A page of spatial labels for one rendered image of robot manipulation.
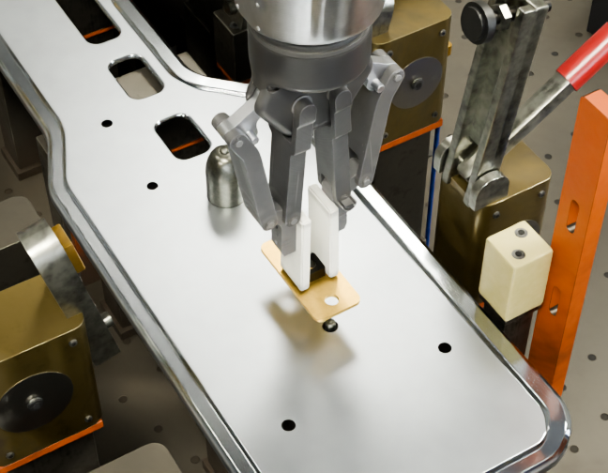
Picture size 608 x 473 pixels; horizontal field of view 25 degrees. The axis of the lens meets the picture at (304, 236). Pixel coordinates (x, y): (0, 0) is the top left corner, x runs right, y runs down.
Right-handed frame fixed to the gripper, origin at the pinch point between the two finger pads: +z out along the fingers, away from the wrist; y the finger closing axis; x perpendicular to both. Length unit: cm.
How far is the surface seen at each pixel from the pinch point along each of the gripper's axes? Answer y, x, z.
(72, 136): 7.7, -25.0, 6.8
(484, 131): -13.7, 1.2, -4.4
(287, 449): 8.0, 10.4, 6.9
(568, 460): -23.5, 7.6, 36.9
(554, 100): -20.5, 0.7, -3.8
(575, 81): -22.0, 0.8, -5.1
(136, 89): 0.1, -28.8, 8.0
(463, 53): -49, -45, 37
